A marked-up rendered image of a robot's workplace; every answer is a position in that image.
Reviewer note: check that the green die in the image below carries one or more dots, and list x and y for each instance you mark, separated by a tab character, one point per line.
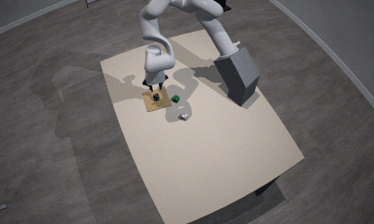
176	98

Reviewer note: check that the brown mat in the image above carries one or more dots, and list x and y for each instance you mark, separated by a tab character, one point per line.
152	105

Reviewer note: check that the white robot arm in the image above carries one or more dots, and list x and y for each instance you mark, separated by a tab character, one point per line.
206	12

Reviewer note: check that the white die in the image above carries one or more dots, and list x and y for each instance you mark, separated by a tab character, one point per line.
184	116

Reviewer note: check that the black die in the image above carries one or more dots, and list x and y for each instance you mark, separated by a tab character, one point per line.
156	97

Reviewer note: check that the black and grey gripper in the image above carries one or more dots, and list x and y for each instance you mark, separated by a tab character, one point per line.
154	78

